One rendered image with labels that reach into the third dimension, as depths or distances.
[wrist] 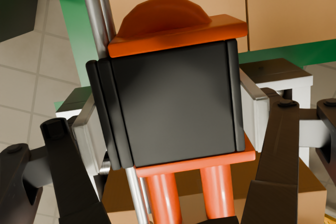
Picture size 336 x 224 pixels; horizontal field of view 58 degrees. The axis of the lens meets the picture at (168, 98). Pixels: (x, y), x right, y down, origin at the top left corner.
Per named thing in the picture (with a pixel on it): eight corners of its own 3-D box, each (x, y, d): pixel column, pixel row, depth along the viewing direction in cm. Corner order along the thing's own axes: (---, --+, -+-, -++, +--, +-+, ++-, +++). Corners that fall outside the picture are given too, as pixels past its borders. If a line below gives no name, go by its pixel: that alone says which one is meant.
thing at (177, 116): (236, 125, 23) (257, 161, 18) (141, 140, 23) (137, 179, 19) (227, 13, 20) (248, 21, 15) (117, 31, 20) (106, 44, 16)
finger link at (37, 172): (73, 186, 14) (9, 195, 14) (94, 135, 18) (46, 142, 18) (65, 157, 13) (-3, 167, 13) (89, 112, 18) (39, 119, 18)
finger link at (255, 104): (254, 99, 14) (270, 96, 14) (224, 63, 21) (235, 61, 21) (256, 153, 15) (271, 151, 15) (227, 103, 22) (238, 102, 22)
